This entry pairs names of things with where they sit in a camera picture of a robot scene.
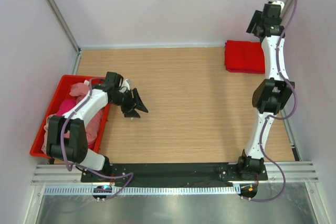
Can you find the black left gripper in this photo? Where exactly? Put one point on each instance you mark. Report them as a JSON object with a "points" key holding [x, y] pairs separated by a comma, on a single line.
{"points": [[135, 103]]}

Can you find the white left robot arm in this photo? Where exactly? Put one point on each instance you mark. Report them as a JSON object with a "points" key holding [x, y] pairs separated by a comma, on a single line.
{"points": [[66, 138]]}

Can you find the white slotted cable duct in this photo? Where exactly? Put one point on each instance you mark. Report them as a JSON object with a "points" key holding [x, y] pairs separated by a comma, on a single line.
{"points": [[95, 190]]}

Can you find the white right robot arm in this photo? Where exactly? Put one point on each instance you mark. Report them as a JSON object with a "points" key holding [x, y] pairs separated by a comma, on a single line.
{"points": [[273, 93]]}

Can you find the beige t shirt in bin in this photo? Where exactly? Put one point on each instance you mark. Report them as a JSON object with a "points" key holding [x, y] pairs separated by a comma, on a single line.
{"points": [[44, 146]]}

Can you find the light pink t shirt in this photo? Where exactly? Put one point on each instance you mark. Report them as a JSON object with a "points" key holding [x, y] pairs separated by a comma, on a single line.
{"points": [[79, 91]]}

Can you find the magenta t shirt in bin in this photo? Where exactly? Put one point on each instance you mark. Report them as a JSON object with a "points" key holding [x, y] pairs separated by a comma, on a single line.
{"points": [[66, 105]]}

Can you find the red t shirt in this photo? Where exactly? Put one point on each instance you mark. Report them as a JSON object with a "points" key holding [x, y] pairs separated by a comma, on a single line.
{"points": [[244, 55]]}

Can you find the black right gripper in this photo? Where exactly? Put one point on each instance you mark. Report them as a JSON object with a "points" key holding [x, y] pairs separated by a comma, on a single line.
{"points": [[253, 21]]}

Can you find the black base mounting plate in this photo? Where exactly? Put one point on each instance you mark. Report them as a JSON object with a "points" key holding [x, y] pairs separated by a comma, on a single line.
{"points": [[183, 175]]}

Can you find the folded magenta t shirt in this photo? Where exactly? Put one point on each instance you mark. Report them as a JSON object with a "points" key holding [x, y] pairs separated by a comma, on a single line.
{"points": [[245, 71]]}

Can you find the left aluminium frame post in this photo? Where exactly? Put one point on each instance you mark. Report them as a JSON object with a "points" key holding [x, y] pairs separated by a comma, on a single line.
{"points": [[63, 24]]}

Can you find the red plastic bin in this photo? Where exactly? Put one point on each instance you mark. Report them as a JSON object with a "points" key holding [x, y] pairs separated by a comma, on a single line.
{"points": [[62, 93]]}

